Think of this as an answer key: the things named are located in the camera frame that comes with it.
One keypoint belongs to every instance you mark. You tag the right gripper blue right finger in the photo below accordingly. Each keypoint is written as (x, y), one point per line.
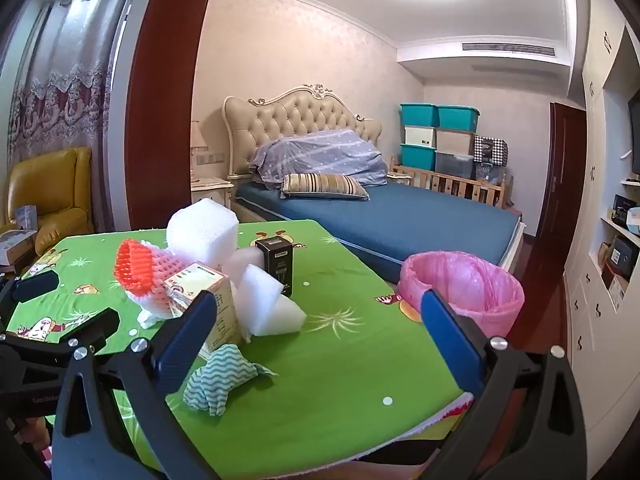
(525, 420)

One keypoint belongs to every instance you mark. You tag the wooden crib rail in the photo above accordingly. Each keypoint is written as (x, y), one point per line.
(480, 191)

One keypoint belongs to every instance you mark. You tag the teal storage bin top left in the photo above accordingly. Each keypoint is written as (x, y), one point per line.
(419, 115)

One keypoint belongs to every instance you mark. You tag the yellow leather armchair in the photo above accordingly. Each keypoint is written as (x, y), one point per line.
(58, 185)

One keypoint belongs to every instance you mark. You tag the striped brown pillow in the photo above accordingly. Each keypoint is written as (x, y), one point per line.
(322, 186)

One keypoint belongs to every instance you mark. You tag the lace patterned curtain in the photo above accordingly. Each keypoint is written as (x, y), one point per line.
(62, 95)

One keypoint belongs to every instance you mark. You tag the pink foam fruit net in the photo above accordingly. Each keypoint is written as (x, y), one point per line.
(142, 268)

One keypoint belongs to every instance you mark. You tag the grey clear storage bin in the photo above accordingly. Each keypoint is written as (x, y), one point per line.
(456, 165)

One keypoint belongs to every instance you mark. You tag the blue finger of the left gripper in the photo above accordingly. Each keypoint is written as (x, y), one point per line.
(16, 290)
(92, 333)

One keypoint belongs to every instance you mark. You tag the dark red room door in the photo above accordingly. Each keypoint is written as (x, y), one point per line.
(565, 178)

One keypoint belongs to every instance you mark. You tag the teal storage bin lower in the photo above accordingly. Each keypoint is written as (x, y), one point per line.
(417, 156)

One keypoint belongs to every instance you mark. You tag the beige tufted headboard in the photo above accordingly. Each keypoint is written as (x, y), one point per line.
(297, 112)

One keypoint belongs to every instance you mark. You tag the yellow printed carton box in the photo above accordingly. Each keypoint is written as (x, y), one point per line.
(209, 292)

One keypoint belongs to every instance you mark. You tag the beige storage bin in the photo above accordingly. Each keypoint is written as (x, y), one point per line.
(454, 142)

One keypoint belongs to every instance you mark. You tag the box on armchair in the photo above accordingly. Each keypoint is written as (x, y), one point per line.
(18, 236)

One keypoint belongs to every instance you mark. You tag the small black safe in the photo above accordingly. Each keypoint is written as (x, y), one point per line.
(623, 257)

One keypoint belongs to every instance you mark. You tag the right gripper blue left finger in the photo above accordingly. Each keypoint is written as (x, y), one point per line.
(90, 439)

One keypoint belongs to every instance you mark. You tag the cream nightstand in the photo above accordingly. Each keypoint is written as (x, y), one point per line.
(217, 189)

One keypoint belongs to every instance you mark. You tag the bedside table lamp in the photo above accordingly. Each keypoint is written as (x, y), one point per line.
(198, 147)

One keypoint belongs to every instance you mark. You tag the white foam sheet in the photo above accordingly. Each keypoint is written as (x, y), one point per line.
(260, 305)

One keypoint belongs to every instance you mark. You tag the dark red door frame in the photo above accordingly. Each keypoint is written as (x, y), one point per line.
(158, 116)

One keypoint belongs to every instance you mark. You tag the houndstooth bag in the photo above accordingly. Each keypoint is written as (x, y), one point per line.
(491, 151)

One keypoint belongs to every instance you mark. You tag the white built-in wardrobe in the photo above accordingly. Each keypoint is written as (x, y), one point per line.
(604, 306)

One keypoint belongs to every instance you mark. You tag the blue mattress bed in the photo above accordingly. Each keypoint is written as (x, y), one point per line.
(397, 221)

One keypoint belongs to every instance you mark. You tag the black small carton box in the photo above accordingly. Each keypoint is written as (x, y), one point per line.
(278, 260)

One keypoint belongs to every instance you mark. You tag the teal storage bin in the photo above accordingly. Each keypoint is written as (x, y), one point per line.
(419, 115)
(417, 156)
(459, 118)

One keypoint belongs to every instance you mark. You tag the teal wavy cloth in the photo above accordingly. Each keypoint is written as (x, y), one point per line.
(209, 387)

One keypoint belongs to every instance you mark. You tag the ceiling air vent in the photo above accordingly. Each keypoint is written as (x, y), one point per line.
(511, 47)

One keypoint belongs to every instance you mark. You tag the teal storage bin top right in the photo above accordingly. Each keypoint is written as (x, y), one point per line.
(459, 118)

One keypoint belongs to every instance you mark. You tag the lavender striped duvet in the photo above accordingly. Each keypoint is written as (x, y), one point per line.
(339, 151)

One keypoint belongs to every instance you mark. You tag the black television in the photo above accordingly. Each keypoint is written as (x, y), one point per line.
(634, 116)

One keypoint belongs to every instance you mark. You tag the white storage bin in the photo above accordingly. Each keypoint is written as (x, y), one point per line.
(424, 136)

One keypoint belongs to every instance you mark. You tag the pink lined trash bin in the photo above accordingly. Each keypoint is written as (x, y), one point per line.
(472, 286)

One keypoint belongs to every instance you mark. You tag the large white foam block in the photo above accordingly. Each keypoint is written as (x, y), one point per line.
(204, 232)

